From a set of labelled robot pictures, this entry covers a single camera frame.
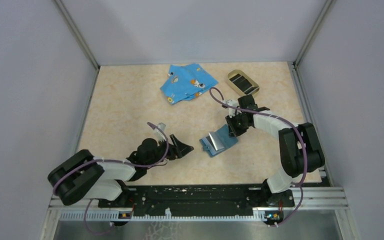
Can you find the black mounting base plate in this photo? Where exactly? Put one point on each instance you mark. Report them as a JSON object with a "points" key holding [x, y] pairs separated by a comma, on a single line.
{"points": [[225, 200]]}

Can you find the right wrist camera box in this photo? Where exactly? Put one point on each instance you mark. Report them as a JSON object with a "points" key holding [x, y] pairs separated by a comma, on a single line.
{"points": [[233, 106]]}

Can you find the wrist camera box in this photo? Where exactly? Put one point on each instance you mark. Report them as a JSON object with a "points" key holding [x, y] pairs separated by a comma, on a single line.
{"points": [[233, 106], [159, 132]]}

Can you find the aluminium frame rail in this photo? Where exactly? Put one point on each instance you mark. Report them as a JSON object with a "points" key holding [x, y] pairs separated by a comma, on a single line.
{"points": [[306, 199]]}

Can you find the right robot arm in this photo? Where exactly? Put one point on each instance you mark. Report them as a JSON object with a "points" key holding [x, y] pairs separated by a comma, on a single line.
{"points": [[299, 145]]}

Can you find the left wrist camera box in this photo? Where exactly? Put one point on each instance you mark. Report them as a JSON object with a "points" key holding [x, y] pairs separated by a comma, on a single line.
{"points": [[159, 132]]}

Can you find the blue printed cloth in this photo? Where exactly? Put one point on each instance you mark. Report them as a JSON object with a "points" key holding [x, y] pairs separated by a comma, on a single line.
{"points": [[187, 82]]}

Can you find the beige oval card tray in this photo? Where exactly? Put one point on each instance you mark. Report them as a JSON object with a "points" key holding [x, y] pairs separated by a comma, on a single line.
{"points": [[241, 83]]}

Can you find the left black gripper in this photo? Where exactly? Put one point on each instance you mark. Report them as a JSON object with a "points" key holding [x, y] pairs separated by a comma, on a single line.
{"points": [[179, 149]]}

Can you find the blue card holder wallet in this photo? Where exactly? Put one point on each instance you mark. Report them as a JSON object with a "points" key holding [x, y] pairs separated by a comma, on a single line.
{"points": [[217, 142]]}

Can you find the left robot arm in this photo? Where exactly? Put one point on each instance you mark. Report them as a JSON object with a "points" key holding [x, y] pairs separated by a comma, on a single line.
{"points": [[83, 176]]}

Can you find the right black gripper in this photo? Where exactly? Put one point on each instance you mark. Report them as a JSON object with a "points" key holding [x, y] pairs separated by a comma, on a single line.
{"points": [[230, 121]]}

